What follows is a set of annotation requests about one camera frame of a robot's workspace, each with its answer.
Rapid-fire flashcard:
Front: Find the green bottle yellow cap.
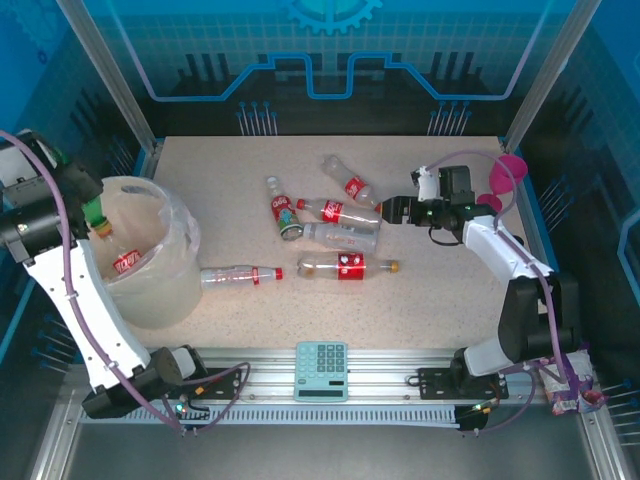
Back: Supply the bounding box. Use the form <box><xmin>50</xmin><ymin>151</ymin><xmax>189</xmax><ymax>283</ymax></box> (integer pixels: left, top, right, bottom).
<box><xmin>47</xmin><ymin>143</ymin><xmax>115</xmax><ymax>240</ymax></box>

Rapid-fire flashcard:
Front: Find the clear cola bottle red label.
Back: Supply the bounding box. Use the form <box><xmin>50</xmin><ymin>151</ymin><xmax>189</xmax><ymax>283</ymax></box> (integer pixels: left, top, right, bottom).
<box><xmin>320</xmin><ymin>154</ymin><xmax>385</xmax><ymax>210</ymax></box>
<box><xmin>295</xmin><ymin>196</ymin><xmax>385</xmax><ymax>227</ymax></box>
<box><xmin>107</xmin><ymin>238</ymin><xmax>151</xmax><ymax>281</ymax></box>
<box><xmin>199</xmin><ymin>263</ymin><xmax>285</xmax><ymax>294</ymax></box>

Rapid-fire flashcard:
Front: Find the clear bottle white label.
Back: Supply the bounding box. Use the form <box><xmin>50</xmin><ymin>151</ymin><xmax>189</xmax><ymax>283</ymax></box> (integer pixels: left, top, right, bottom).
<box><xmin>301</xmin><ymin>220</ymin><xmax>380</xmax><ymax>252</ymax></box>

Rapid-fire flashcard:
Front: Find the clear bottle yellow cap red label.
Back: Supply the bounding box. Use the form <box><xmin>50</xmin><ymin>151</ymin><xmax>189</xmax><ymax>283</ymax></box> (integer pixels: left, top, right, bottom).
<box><xmin>296</xmin><ymin>250</ymin><xmax>401</xmax><ymax>283</ymax></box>

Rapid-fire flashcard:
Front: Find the clear plastic bin liner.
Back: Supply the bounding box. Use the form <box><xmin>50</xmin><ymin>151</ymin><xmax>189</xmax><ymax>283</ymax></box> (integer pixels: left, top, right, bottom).
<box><xmin>98</xmin><ymin>174</ymin><xmax>202</xmax><ymax>286</ymax></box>

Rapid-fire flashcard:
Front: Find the bottle with cartoon label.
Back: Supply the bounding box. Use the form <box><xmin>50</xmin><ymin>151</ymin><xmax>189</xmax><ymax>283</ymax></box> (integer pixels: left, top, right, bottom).
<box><xmin>264</xmin><ymin>174</ymin><xmax>305</xmax><ymax>243</ymax></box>

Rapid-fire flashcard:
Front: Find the white plastic bin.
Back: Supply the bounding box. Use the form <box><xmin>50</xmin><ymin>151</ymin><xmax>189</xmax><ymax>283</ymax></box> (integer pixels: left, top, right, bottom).
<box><xmin>97</xmin><ymin>174</ymin><xmax>205</xmax><ymax>331</ymax></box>

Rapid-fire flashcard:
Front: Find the pink plastic goblet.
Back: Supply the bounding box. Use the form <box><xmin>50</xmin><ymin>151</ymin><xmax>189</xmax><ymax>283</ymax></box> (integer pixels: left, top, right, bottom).
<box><xmin>476</xmin><ymin>153</ymin><xmax>530</xmax><ymax>215</ymax></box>

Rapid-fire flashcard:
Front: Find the blue table side strip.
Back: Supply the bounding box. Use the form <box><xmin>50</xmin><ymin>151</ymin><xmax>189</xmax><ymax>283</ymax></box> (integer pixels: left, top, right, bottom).
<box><xmin>499</xmin><ymin>135</ymin><xmax>596</xmax><ymax>354</ymax></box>

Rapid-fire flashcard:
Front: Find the teal calculator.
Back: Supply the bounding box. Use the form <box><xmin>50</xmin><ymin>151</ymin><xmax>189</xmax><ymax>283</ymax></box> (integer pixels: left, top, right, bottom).
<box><xmin>292</xmin><ymin>340</ymin><xmax>350</xmax><ymax>404</ymax></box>

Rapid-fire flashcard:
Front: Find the purple white snack packet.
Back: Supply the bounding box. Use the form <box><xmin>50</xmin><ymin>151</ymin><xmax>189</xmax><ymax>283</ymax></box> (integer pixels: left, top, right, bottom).
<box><xmin>541</xmin><ymin>343</ymin><xmax>610</xmax><ymax>416</ymax></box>

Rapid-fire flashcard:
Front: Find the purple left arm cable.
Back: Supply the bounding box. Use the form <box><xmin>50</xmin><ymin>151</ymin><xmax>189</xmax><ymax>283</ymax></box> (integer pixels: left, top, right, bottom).
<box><xmin>0</xmin><ymin>130</ymin><xmax>184</xmax><ymax>432</ymax></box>

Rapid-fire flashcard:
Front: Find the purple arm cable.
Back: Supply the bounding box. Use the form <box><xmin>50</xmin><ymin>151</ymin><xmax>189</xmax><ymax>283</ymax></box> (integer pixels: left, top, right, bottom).
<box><xmin>427</xmin><ymin>149</ymin><xmax>576</xmax><ymax>434</ymax></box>
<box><xmin>0</xmin><ymin>130</ymin><xmax>184</xmax><ymax>432</ymax></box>

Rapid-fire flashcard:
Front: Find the aluminium frame post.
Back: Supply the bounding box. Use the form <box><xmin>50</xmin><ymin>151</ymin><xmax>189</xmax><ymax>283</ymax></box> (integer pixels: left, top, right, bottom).
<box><xmin>53</xmin><ymin>0</ymin><xmax>162</xmax><ymax>154</ymax></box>
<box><xmin>503</xmin><ymin>0</ymin><xmax>605</xmax><ymax>154</ymax></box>

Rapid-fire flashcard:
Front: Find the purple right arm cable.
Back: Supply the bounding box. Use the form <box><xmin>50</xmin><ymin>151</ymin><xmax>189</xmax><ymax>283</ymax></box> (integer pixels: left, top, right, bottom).
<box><xmin>427</xmin><ymin>149</ymin><xmax>576</xmax><ymax>434</ymax></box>

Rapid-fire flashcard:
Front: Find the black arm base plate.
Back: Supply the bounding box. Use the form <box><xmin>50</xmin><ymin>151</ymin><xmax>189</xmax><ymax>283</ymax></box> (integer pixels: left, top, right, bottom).
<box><xmin>417</xmin><ymin>366</ymin><xmax>510</xmax><ymax>401</ymax></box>
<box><xmin>192</xmin><ymin>367</ymin><xmax>247</xmax><ymax>401</ymax></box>

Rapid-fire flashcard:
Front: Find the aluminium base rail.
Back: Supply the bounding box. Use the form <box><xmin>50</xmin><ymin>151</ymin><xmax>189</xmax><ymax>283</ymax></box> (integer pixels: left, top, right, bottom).
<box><xmin>197</xmin><ymin>346</ymin><xmax>549</xmax><ymax>407</ymax></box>

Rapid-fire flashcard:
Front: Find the aluminium frame profile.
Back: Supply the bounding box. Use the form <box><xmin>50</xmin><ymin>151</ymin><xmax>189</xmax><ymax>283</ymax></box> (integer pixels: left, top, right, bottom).
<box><xmin>29</xmin><ymin>394</ymin><xmax>84</xmax><ymax>480</ymax></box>
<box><xmin>579</xmin><ymin>404</ymin><xmax>640</xmax><ymax>480</ymax></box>

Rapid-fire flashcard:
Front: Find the dark base cable loop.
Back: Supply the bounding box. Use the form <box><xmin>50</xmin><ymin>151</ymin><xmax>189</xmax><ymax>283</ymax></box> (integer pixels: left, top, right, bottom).
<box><xmin>192</xmin><ymin>360</ymin><xmax>252</xmax><ymax>436</ymax></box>

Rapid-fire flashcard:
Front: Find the white slotted cable duct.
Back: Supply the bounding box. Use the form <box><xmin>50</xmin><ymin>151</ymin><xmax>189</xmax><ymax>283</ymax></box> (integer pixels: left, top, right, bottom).
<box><xmin>78</xmin><ymin>403</ymin><xmax>462</xmax><ymax>430</ymax></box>

